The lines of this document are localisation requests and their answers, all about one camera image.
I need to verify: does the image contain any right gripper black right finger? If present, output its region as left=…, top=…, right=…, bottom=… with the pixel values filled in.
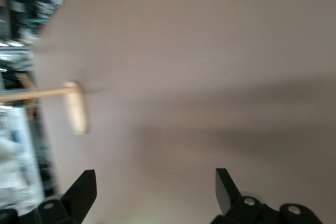
left=211, top=168, right=323, bottom=224

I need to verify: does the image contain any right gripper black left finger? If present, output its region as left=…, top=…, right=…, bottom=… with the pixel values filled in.
left=34, top=169, right=98, bottom=224

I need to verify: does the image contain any wooden cup rack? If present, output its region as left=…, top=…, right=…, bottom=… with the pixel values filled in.
left=0, top=73, right=90, bottom=136

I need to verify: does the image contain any brown paper table cover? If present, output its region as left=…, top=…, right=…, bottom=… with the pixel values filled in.
left=31, top=0, right=336, bottom=224

